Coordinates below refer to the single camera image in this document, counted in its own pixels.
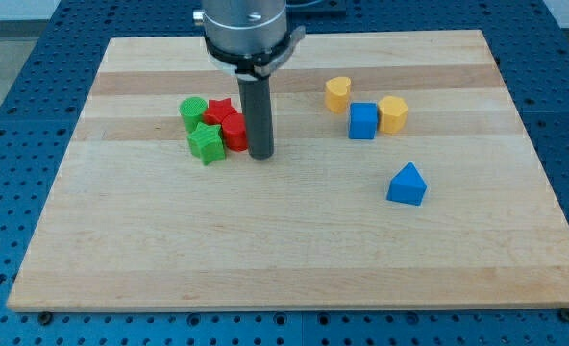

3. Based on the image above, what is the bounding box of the red cylinder block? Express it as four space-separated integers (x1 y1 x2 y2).
221 112 248 152

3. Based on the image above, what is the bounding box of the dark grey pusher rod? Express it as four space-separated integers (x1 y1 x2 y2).
237 78 274 160

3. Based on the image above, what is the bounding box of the green star block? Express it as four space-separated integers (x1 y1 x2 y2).
187 122 226 165

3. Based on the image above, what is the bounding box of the red star block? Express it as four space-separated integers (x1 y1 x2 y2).
203 98 237 125

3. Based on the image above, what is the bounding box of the blue cube block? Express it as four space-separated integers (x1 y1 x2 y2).
348 102 378 140

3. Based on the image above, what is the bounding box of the yellow heart block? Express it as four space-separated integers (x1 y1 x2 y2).
324 76 352 114

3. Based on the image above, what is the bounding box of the wooden board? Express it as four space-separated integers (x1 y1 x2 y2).
8 30 569 312

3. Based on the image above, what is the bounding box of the green cylinder block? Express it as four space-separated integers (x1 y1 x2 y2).
179 96 208 133

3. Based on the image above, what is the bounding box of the blue triangle block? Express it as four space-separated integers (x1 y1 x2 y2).
385 162 428 206

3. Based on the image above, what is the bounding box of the yellow hexagon block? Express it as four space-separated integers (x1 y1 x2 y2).
378 96 408 134

